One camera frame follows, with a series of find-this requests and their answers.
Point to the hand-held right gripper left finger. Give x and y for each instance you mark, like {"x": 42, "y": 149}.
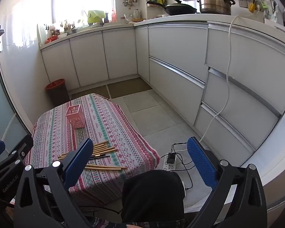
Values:
{"x": 78, "y": 161}

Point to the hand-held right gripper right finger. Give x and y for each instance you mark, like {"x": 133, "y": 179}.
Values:
{"x": 201, "y": 163}

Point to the black chopstick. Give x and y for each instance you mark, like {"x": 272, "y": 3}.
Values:
{"x": 99, "y": 158}
{"x": 98, "y": 155}

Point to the bunch of wooden chopsticks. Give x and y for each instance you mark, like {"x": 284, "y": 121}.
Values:
{"x": 104, "y": 150}

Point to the pink perforated utensil basket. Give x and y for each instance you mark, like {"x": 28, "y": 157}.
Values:
{"x": 76, "y": 120}

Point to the black charger plug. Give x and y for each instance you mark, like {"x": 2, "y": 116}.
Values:
{"x": 171, "y": 158}

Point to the white power strip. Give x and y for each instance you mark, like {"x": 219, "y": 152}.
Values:
{"x": 169, "y": 166}

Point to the frosted glass sliding door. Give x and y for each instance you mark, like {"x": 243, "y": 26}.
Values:
{"x": 4, "y": 114}

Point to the striped patterned tablecloth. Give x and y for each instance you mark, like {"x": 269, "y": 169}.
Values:
{"x": 114, "y": 128}

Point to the person's black trouser leg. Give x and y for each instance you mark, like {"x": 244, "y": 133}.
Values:
{"x": 152, "y": 194}

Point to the brown trash bin red liner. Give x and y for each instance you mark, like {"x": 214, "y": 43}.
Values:
{"x": 59, "y": 95}

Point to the olive floor mat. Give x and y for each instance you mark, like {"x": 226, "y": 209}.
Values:
{"x": 90, "y": 93}
{"x": 129, "y": 87}

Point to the red bowl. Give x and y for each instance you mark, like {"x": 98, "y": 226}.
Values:
{"x": 52, "y": 39}

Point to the white kitchen cabinets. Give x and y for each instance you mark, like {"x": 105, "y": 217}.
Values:
{"x": 175, "y": 42}

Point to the steel bowl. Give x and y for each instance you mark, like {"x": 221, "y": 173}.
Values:
{"x": 72, "y": 30}

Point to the green dish rack items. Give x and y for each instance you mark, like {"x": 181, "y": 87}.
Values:
{"x": 95, "y": 16}

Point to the white countertop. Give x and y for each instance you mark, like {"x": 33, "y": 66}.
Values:
{"x": 180, "y": 17}

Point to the red drink bottle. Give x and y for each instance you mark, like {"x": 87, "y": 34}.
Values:
{"x": 113, "y": 16}

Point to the glass teapot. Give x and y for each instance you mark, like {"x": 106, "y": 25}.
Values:
{"x": 128, "y": 18}

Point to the bright window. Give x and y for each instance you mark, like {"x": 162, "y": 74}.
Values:
{"x": 68, "y": 0}

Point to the black wok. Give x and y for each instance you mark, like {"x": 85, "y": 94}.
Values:
{"x": 180, "y": 9}

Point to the white kettle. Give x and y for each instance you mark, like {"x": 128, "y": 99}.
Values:
{"x": 136, "y": 13}

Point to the steel steamer pot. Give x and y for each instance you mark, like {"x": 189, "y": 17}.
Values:
{"x": 213, "y": 2}

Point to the yellow hanging utensil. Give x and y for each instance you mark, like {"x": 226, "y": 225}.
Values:
{"x": 251, "y": 7}

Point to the white wall socket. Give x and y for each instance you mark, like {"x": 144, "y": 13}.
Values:
{"x": 243, "y": 2}

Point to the wall rack with condiments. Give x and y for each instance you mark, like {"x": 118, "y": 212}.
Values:
{"x": 153, "y": 2}

